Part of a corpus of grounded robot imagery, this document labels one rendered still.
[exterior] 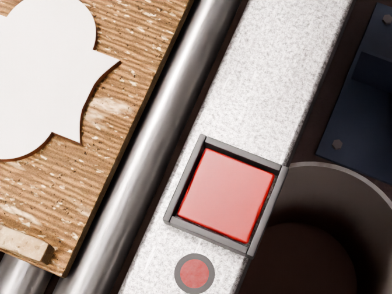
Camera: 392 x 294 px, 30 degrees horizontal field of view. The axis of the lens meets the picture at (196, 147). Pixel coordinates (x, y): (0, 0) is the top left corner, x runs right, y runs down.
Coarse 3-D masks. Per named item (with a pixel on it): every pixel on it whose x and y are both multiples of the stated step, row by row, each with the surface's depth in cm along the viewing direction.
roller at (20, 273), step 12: (0, 264) 58; (12, 264) 57; (24, 264) 57; (0, 276) 57; (12, 276) 57; (24, 276) 57; (36, 276) 58; (48, 276) 59; (0, 288) 57; (12, 288) 57; (24, 288) 57; (36, 288) 58
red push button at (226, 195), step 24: (216, 168) 58; (240, 168) 58; (192, 192) 57; (216, 192) 57; (240, 192) 57; (264, 192) 57; (192, 216) 57; (216, 216) 57; (240, 216) 57; (240, 240) 56
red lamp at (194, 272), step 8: (184, 264) 57; (192, 264) 57; (200, 264) 57; (184, 272) 57; (192, 272) 57; (200, 272) 57; (208, 272) 57; (184, 280) 57; (192, 280) 57; (200, 280) 57
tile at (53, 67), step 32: (32, 0) 61; (64, 0) 61; (0, 32) 61; (32, 32) 60; (64, 32) 60; (96, 32) 60; (0, 64) 60; (32, 64) 60; (64, 64) 59; (96, 64) 59; (0, 96) 59; (32, 96) 59; (64, 96) 59; (0, 128) 58; (32, 128) 58; (64, 128) 58; (0, 160) 58
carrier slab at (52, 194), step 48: (0, 0) 62; (96, 0) 62; (144, 0) 62; (192, 0) 62; (96, 48) 61; (144, 48) 60; (96, 96) 59; (144, 96) 59; (48, 144) 58; (96, 144) 58; (0, 192) 57; (48, 192) 57; (96, 192) 57; (48, 240) 56
